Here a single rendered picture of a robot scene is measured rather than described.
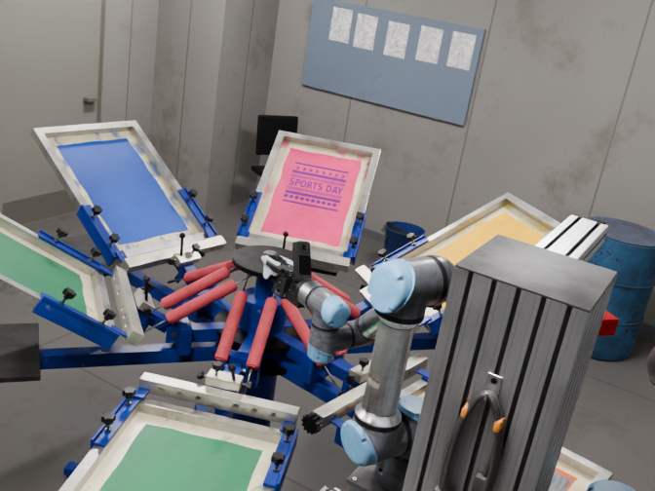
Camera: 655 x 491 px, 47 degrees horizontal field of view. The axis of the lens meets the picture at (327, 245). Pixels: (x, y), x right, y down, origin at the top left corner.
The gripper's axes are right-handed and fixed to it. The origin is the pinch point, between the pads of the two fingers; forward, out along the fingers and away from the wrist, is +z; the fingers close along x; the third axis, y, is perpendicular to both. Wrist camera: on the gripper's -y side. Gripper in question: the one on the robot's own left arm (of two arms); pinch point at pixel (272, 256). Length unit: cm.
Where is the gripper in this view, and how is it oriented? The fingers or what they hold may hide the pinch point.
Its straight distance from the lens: 220.3
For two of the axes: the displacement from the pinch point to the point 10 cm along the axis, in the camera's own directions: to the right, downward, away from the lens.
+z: -5.7, -3.7, 7.3
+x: 7.8, 0.3, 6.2
